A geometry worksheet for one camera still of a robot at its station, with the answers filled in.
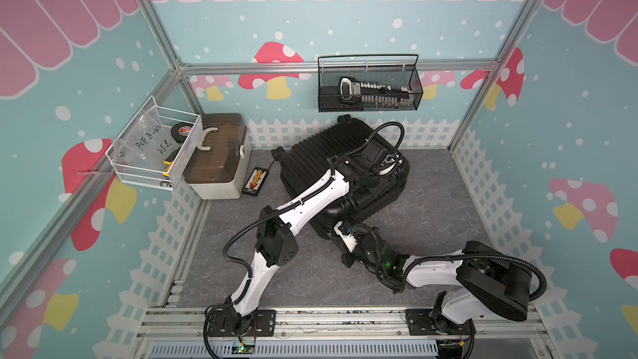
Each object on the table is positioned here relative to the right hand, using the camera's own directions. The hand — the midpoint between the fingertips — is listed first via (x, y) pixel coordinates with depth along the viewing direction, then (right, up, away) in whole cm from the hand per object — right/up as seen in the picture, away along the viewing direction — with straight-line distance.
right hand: (332, 240), depth 83 cm
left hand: (+16, +19, +1) cm, 25 cm away
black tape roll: (-49, +36, -3) cm, 61 cm away
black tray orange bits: (-33, +19, +25) cm, 46 cm away
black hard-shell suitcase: (-8, +28, +6) cm, 30 cm away
